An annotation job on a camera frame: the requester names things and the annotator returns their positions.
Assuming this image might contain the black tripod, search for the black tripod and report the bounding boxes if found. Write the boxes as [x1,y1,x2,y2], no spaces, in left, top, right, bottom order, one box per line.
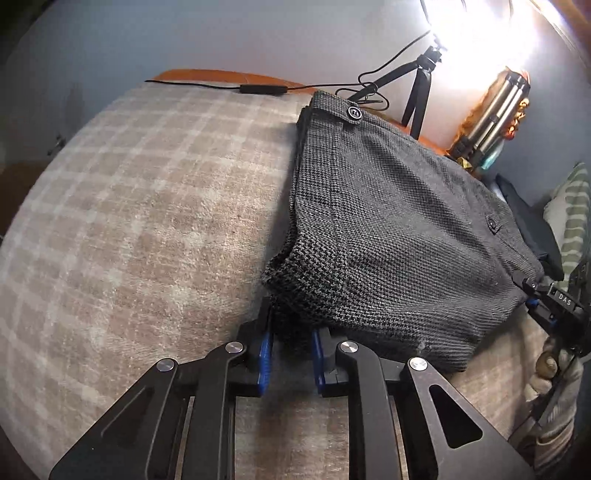
[347,42,448,139]

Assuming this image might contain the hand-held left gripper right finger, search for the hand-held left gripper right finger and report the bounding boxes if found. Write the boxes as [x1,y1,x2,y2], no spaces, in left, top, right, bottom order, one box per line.
[312,328,539,480]

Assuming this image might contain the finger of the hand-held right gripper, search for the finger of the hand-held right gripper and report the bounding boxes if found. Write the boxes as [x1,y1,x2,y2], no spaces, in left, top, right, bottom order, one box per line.
[511,272,551,296]
[526,298,562,339]

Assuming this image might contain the black cable with inline switch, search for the black cable with inline switch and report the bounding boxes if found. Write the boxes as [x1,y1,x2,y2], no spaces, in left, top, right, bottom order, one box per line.
[145,31,432,112]

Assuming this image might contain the dark cloth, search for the dark cloth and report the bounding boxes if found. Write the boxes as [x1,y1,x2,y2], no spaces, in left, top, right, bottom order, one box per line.
[495,174,565,280]

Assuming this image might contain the orange bed frame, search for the orange bed frame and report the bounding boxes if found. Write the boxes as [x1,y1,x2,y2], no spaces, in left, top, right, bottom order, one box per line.
[154,68,451,158]

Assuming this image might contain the bright lamp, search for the bright lamp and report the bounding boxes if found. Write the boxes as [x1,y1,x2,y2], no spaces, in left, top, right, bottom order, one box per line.
[418,0,555,84]

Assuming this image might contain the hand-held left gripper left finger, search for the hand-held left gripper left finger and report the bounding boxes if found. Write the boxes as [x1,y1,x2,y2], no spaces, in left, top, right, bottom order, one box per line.
[48,296,277,480]

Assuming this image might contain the green striped cloth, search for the green striped cloth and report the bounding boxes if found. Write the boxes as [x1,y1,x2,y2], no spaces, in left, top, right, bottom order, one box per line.
[543,162,591,282]

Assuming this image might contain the beige plaid blanket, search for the beige plaid blanket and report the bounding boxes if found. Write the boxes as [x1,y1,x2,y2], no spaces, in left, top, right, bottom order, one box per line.
[0,83,550,480]

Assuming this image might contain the person's right hand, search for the person's right hand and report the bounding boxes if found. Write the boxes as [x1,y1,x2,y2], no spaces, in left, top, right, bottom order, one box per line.
[534,339,562,380]

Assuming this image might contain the grey checked pants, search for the grey checked pants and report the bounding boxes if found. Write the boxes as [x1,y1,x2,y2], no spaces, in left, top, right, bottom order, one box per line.
[261,90,546,374]

